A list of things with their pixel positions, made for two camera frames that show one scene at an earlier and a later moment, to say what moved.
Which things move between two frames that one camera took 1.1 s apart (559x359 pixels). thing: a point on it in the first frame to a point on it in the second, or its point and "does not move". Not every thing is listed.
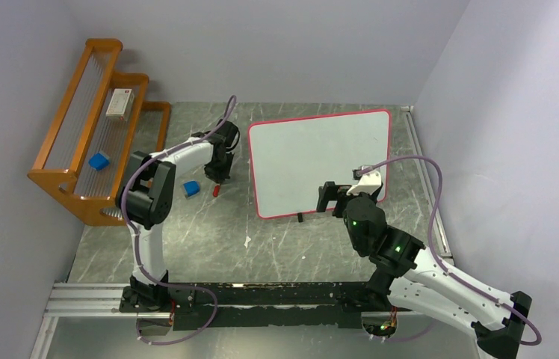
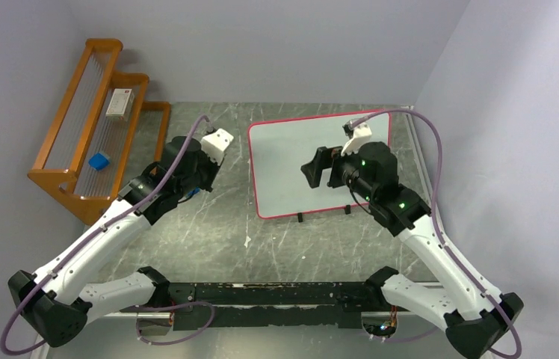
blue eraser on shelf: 99,161 does not move
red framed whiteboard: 291,158 does not move
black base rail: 223,305 does not move
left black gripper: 219,176 to 214,167
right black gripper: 330,191 to 313,169
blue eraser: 191,188 does not move
